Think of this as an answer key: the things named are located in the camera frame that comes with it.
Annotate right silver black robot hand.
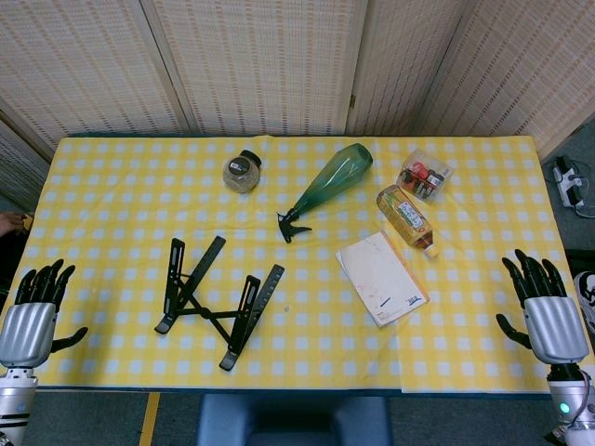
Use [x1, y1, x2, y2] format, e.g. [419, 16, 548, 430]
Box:
[495, 249, 590, 364]

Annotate bare person hand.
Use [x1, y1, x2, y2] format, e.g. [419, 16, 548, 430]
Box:
[0, 212, 24, 237]

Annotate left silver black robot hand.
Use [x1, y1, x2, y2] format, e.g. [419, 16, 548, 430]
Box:
[0, 258, 89, 371]

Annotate tea bottle yellow cap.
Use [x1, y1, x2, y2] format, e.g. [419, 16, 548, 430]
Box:
[376, 184, 441, 259]

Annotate clear plastic box small items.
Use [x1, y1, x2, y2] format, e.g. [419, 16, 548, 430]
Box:
[396, 148, 456, 204]

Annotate round glass jar black lid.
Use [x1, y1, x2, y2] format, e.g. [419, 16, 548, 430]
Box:
[221, 150, 263, 194]

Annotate white power strip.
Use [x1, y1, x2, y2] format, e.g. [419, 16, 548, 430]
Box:
[551, 156, 586, 209]

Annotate yellow white checkered tablecloth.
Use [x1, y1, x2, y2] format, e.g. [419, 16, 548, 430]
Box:
[0, 135, 595, 395]

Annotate green plastic spray bottle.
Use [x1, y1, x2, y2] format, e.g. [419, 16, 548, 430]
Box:
[276, 142, 375, 244]

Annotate black white sneaker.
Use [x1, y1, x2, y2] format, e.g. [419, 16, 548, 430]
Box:
[573, 271, 595, 335]

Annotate woven bamboo screen panel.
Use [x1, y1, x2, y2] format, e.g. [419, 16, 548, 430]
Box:
[346, 0, 470, 137]
[0, 109, 57, 213]
[416, 0, 595, 159]
[0, 0, 190, 137]
[141, 0, 368, 137]

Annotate blue padded seat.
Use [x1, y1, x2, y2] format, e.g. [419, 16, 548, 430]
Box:
[194, 393, 394, 446]

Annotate black folding laptop stand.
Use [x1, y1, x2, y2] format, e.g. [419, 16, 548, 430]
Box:
[153, 235, 285, 372]

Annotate white booklet orange edge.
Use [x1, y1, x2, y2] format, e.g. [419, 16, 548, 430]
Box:
[335, 230, 430, 329]

